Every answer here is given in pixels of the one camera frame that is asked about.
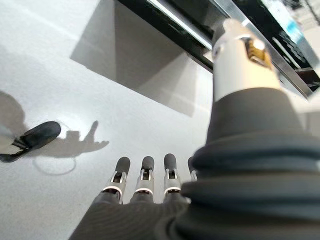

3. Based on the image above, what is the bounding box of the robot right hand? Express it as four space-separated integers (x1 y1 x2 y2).
68 17 320 240

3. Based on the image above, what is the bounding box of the white cabinet door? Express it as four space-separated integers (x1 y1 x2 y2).
69 0 214 118

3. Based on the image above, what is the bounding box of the black built-in dishwasher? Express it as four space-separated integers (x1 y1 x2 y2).
116 0 320 101

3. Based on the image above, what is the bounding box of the black robot right foot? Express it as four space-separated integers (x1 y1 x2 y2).
0 120 62 164

